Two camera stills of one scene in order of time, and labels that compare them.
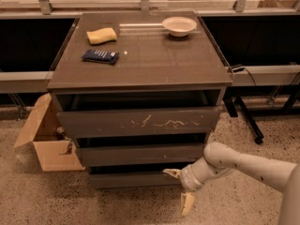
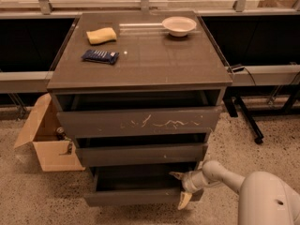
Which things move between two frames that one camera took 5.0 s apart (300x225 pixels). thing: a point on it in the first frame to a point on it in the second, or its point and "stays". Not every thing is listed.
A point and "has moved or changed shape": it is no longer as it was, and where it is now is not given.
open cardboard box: [41, 130] stays
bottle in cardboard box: [60, 135] stays
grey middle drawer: [140, 155] stays
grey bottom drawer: [134, 180] has moved or changed shape
